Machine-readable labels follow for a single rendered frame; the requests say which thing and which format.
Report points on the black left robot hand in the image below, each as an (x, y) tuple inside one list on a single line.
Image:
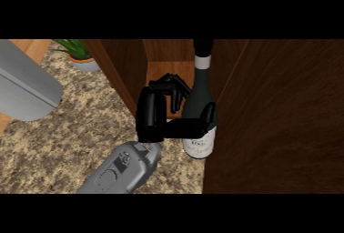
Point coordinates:
[(149, 121)]

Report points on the dark green wine bottle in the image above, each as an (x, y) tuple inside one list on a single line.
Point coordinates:
[(200, 88)]

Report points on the brown wooden cabinet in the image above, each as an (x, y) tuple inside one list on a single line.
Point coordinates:
[(127, 66)]

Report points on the dark brown cabinet door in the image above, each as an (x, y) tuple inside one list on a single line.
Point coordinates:
[(277, 121)]

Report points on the green plant in white pot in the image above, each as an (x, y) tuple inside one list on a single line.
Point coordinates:
[(82, 59)]

